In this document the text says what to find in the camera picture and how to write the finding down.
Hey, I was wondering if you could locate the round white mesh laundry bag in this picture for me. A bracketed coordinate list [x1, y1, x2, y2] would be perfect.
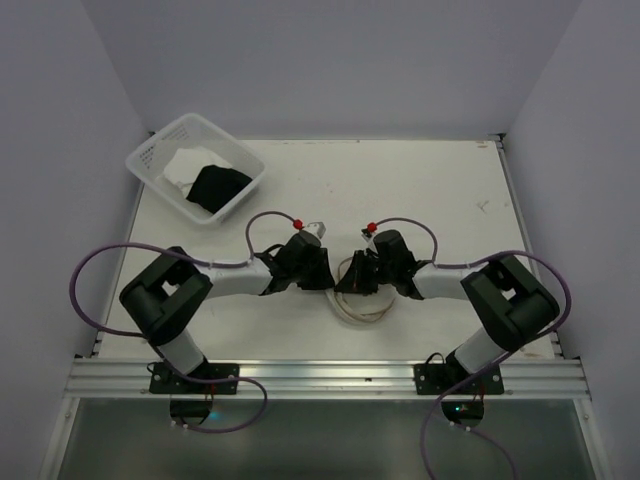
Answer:
[325, 285, 397, 329]

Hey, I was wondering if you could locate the black garment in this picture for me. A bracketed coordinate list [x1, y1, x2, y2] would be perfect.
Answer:
[186, 165, 252, 214]

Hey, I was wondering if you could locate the white bra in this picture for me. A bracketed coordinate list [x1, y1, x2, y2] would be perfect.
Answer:
[156, 146, 232, 198]

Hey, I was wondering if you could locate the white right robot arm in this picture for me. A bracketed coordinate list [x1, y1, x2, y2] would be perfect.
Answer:
[334, 230, 560, 383]

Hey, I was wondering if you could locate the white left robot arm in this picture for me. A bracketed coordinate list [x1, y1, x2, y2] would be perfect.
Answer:
[119, 222, 335, 379]

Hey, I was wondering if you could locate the white plastic basket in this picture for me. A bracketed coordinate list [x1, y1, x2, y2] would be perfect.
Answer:
[125, 113, 266, 226]

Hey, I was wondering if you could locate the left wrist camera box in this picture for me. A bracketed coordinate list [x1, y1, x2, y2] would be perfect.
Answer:
[303, 221, 326, 240]

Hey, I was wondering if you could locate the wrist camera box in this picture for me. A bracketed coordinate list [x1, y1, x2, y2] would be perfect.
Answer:
[303, 221, 326, 240]
[361, 222, 379, 251]

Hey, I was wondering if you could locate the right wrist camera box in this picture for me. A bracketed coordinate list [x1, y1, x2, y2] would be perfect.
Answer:
[361, 222, 379, 251]

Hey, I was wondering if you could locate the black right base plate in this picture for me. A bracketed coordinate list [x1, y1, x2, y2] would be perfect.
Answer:
[413, 362, 505, 395]

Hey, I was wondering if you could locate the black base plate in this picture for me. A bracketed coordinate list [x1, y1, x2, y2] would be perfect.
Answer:
[147, 362, 240, 395]
[413, 362, 505, 395]

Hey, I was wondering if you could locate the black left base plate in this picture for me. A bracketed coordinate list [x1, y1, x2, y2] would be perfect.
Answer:
[147, 362, 240, 395]

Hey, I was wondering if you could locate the aluminium mounting rail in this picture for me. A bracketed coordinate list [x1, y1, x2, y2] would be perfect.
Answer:
[63, 358, 590, 400]

